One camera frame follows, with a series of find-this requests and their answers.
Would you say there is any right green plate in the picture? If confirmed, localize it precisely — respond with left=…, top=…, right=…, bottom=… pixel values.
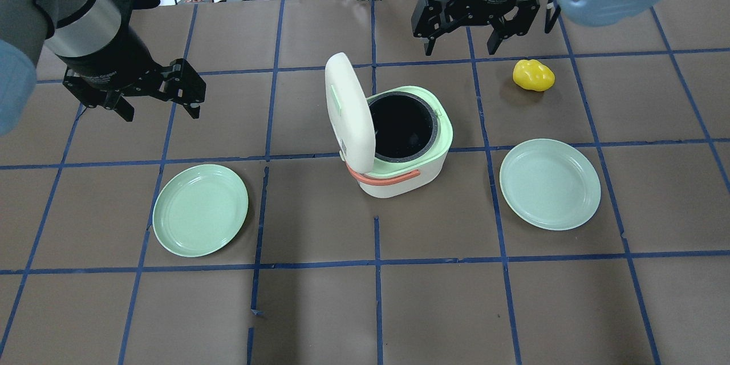
left=500, top=139, right=602, bottom=232

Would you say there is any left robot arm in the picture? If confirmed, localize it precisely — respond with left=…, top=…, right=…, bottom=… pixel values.
left=1, top=0, right=206, bottom=135

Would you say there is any yellow toy pepper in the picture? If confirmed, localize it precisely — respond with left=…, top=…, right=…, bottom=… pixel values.
left=513, top=59, right=555, bottom=92

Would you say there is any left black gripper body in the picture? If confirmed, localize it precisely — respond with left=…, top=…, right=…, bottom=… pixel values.
left=63, top=61, right=177, bottom=104

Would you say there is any green plate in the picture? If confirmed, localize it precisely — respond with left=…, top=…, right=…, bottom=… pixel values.
left=500, top=139, right=602, bottom=232
left=152, top=163, right=249, bottom=258

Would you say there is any white rice cooker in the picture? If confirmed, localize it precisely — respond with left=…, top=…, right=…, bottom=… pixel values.
left=325, top=52, right=453, bottom=198

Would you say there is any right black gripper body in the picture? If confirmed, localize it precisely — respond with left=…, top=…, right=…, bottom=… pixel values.
left=419, top=0, right=540, bottom=29

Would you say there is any left green plate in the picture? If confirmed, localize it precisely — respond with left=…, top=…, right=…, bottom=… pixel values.
left=152, top=163, right=249, bottom=258

